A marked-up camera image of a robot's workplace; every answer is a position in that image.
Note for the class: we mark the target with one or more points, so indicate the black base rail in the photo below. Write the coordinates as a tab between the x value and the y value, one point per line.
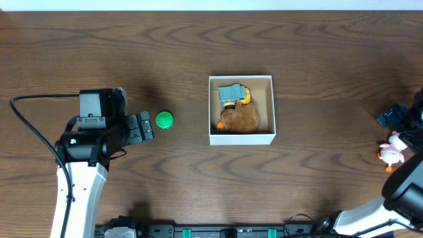
131	227

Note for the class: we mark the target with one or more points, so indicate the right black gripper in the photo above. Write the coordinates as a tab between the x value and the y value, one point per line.
394	116

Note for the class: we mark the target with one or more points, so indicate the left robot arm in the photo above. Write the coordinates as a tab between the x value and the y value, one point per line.
79	191

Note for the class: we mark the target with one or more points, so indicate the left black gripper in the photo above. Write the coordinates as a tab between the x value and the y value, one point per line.
133	129

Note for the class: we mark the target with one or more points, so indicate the brown plush toy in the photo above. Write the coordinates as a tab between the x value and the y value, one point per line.
242	119

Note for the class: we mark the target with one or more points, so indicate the green round toy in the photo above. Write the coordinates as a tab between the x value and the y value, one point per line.
164	120

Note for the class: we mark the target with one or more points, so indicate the yellow grey toy truck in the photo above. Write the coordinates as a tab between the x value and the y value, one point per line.
229	96

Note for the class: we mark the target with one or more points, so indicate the white cardboard box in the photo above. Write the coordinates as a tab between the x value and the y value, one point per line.
261	90

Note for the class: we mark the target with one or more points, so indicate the white pink duck toy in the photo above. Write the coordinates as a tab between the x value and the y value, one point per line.
392	151

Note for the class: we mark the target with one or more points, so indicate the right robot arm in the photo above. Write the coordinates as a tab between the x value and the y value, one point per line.
400	203

